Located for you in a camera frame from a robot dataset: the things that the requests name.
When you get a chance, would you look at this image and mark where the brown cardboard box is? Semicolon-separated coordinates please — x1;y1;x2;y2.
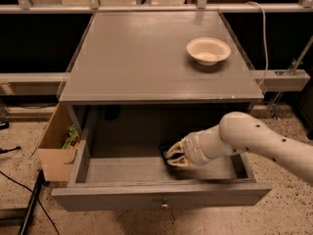
36;104;76;182

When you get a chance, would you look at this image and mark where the white paper bowl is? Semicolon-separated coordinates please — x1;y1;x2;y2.
186;37;231;66

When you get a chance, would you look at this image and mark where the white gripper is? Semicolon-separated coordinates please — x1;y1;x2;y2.
166;132;210;167

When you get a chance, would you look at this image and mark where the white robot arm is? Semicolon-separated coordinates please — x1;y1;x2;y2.
164;112;313;185

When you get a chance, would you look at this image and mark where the grey wooden cabinet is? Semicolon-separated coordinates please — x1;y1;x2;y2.
60;11;263;130

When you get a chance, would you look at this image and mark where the metal railing frame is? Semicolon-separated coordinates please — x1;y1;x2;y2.
0;0;313;93

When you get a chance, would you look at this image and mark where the metal drawer knob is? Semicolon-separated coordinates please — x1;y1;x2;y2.
160;199;170;209

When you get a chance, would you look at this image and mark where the white hanging cable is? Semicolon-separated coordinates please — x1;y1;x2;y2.
246;1;270;86

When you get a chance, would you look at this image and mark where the grey open top drawer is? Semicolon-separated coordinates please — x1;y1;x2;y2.
52;106;271;212

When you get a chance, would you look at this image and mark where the dark blue rxbar wrapper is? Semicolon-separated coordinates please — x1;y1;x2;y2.
158;142;175;171

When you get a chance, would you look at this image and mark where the black metal floor bar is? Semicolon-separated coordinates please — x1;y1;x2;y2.
18;170;45;235

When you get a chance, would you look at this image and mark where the black floor cable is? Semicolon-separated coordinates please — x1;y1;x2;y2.
0;170;61;235

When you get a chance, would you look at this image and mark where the green item in box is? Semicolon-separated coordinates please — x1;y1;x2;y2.
63;125;79;149

